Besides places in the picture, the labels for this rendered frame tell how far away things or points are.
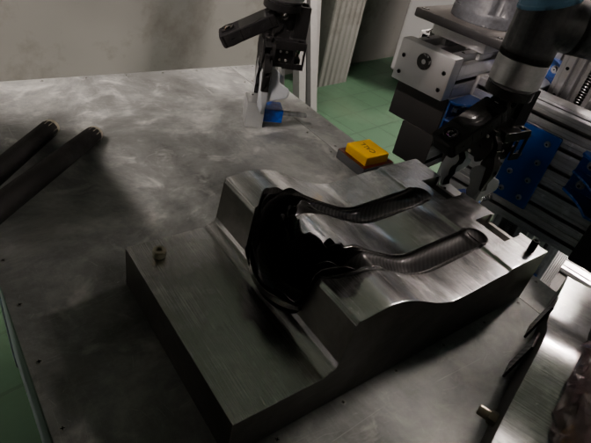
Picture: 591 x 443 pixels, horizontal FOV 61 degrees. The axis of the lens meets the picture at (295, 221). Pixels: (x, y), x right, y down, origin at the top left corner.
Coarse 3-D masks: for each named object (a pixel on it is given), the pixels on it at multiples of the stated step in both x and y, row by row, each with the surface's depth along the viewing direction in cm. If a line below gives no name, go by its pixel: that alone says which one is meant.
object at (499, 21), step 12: (456, 0) 112; (468, 0) 107; (480, 0) 105; (492, 0) 104; (504, 0) 105; (516, 0) 105; (456, 12) 110; (468, 12) 107; (480, 12) 106; (492, 12) 106; (504, 12) 105; (480, 24) 107; (492, 24) 106; (504, 24) 106
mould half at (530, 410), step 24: (576, 288) 70; (552, 312) 65; (576, 312) 66; (552, 336) 56; (576, 336) 61; (528, 360) 56; (552, 360) 53; (576, 360) 53; (528, 384) 51; (552, 384) 51; (504, 408) 52; (528, 408) 49; (552, 408) 49; (504, 432) 47; (528, 432) 47
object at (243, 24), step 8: (248, 16) 94; (256, 16) 92; (264, 16) 91; (272, 16) 90; (232, 24) 93; (240, 24) 92; (248, 24) 91; (256, 24) 91; (264, 24) 91; (272, 24) 91; (224, 32) 92; (232, 32) 91; (240, 32) 92; (248, 32) 92; (256, 32) 92; (264, 32) 92; (224, 40) 92; (232, 40) 92; (240, 40) 93
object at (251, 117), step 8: (248, 96) 102; (256, 96) 102; (248, 104) 100; (256, 104) 100; (272, 104) 104; (280, 104) 105; (248, 112) 101; (256, 112) 101; (264, 112) 101; (272, 112) 102; (280, 112) 102; (288, 112) 105; (296, 112) 105; (304, 112) 106; (248, 120) 102; (256, 120) 102; (264, 120) 103; (272, 120) 103; (280, 120) 104
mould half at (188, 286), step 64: (256, 192) 60; (320, 192) 70; (384, 192) 75; (128, 256) 59; (192, 256) 60; (512, 256) 67; (192, 320) 53; (256, 320) 54; (320, 320) 51; (384, 320) 50; (448, 320) 62; (192, 384) 51; (256, 384) 48; (320, 384) 50
